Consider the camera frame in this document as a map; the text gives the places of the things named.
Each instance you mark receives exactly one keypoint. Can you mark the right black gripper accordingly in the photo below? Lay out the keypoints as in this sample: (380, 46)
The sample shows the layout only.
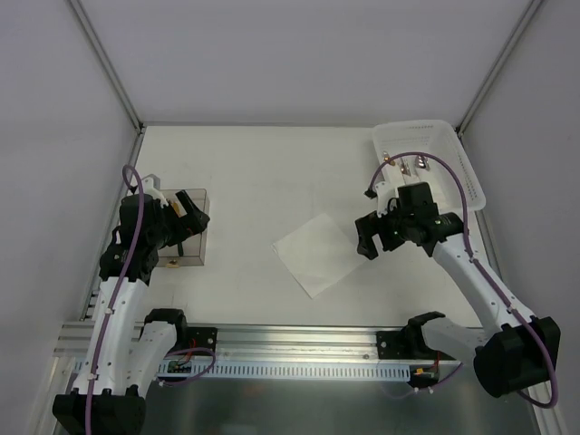
(378, 232)

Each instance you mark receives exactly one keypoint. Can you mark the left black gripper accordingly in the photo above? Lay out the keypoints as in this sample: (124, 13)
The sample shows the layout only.
(182, 217)

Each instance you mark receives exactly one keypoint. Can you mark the white paper napkin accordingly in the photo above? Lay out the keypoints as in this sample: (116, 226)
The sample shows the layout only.
(318, 255)

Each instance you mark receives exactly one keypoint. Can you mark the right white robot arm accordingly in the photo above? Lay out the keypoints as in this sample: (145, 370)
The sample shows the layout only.
(515, 349)

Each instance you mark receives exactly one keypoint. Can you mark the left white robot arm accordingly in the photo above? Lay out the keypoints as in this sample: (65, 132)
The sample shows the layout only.
(109, 393)

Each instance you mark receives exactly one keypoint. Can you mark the smoky transparent plastic box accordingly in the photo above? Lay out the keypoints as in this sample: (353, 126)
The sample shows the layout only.
(192, 251)

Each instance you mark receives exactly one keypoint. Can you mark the white plastic basket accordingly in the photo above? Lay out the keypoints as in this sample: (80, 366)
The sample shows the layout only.
(452, 179)

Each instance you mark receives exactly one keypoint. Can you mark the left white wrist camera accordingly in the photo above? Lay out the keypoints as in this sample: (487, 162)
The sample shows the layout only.
(151, 186)

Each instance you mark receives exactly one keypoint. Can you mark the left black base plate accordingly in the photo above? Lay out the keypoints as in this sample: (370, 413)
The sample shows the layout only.
(201, 337)

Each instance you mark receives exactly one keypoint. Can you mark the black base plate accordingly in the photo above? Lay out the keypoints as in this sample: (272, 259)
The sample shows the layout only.
(201, 337)
(392, 345)

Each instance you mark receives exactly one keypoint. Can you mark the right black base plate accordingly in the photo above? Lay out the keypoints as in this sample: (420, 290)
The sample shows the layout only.
(392, 345)

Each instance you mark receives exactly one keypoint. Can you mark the aluminium mounting rail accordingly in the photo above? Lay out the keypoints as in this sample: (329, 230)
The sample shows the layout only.
(256, 343)

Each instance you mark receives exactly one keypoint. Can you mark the white slotted cable duct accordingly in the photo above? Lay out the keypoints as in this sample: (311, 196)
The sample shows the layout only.
(366, 371)

